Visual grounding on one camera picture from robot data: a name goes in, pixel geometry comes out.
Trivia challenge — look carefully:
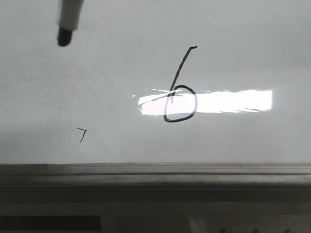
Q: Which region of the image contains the black whiteboard marker with tape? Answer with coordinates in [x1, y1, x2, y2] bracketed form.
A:
[57, 0, 84, 47]

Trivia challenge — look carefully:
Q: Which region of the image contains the white whiteboard with aluminium frame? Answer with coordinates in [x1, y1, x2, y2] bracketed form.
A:
[0, 0, 311, 202]

